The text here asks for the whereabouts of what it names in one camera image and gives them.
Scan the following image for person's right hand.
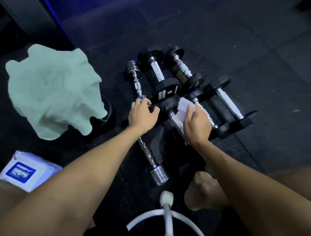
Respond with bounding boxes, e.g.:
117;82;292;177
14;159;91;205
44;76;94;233
183;104;212;146

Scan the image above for person's left hand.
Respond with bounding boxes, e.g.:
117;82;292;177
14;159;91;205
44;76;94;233
128;97;161;136

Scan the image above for white wet wipe sheet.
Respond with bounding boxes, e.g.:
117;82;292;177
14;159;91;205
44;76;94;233
174;97;196;136

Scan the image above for small chrome dumbbell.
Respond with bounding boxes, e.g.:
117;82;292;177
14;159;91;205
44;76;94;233
127;60;147;100

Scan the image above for large chrome dumbbell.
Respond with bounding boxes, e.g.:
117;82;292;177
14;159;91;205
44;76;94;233
137;137;170;186

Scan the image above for white blue wet wipes pack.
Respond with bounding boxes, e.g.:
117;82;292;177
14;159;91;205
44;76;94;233
0;150;63;193

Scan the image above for person's left forearm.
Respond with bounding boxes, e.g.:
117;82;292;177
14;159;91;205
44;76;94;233
0;126;144;236

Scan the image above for person's right forearm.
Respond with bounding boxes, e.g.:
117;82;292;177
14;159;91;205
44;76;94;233
197;140;311;236

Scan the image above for person's right leg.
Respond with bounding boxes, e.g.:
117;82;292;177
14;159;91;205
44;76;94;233
184;166;311;212

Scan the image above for person's leg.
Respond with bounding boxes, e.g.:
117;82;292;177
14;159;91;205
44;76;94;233
0;181;29;217
184;166;311;212

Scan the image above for person's left leg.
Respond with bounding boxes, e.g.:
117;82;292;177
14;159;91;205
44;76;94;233
0;181;29;217

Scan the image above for white plastic stool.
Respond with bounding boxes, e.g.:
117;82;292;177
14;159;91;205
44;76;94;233
126;190;206;236

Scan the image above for light green cloth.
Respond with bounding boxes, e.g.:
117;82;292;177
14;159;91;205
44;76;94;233
5;43;108;141

